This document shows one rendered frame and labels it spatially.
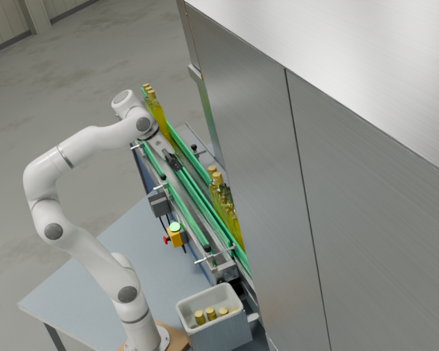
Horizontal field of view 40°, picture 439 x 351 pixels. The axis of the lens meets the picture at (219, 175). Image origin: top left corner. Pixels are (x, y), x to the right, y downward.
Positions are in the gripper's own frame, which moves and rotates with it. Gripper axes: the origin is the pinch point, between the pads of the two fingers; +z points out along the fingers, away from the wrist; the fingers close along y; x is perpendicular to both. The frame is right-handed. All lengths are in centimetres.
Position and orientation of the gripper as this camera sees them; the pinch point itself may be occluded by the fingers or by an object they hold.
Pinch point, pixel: (174, 162)
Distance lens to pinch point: 211.9
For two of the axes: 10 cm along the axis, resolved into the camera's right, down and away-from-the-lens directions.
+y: -3.5, -4.4, 8.3
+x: -7.9, 6.2, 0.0
